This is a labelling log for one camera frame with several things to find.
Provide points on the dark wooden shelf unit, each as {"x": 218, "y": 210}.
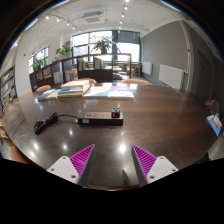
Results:
{"x": 96, "y": 75}

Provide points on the large potted plant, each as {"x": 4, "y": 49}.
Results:
{"x": 102, "y": 43}

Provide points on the tall wall bookshelf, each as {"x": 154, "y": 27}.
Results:
{"x": 7, "y": 86}

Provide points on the blue and red box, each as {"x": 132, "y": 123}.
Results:
{"x": 214, "y": 123}

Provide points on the blue-cover book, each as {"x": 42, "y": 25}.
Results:
{"x": 46, "y": 94}

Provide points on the ceiling spot lights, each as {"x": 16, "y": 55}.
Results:
{"x": 124, "y": 7}

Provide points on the medium potted plant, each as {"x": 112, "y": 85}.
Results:
{"x": 63, "y": 50}

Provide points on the large white radiator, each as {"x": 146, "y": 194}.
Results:
{"x": 170, "y": 76}

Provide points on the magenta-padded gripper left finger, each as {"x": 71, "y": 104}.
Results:
{"x": 66, "y": 168}

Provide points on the orange wooden chair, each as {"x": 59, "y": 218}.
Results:
{"x": 28, "y": 92}
{"x": 86, "y": 80}
{"x": 135, "y": 81}
{"x": 17, "y": 154}
{"x": 3, "y": 133}
{"x": 43, "y": 88}

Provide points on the white and blue book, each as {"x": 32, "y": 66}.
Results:
{"x": 96, "y": 92}

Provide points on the small white radiator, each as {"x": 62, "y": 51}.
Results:
{"x": 146, "y": 68}

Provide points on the small potted plant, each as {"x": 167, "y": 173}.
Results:
{"x": 38, "y": 63}

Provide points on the dark brown chair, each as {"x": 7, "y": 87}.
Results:
{"x": 213, "y": 106}

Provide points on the purple and white book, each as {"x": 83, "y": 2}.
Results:
{"x": 120, "y": 91}

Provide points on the stack of books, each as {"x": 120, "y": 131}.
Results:
{"x": 75, "y": 87}

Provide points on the grey door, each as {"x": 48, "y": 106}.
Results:
{"x": 203, "y": 76}

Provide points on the ceiling air conditioner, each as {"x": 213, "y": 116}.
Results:
{"x": 92, "y": 17}

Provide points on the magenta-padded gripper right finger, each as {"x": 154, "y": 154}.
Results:
{"x": 158, "y": 168}

